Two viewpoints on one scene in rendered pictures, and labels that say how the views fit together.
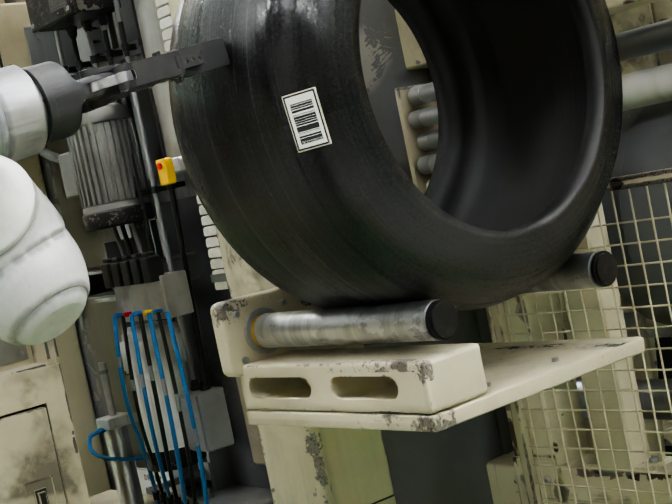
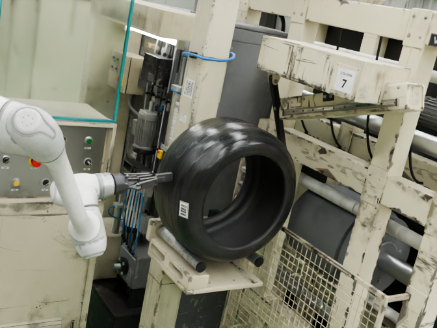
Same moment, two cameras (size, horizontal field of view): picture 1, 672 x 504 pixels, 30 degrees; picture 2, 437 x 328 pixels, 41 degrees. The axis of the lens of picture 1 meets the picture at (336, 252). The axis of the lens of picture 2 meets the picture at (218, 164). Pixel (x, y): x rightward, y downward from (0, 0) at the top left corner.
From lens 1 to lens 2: 111 cm
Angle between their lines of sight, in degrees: 12
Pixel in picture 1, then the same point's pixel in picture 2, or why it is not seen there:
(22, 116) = (107, 192)
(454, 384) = (197, 284)
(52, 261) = (97, 246)
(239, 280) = not seen: hidden behind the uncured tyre
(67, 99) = (121, 188)
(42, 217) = (99, 234)
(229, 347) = (149, 233)
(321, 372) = (168, 258)
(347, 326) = (179, 250)
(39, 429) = not seen: hidden behind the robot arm
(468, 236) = (218, 248)
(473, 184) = (243, 209)
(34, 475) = not seen: hidden behind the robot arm
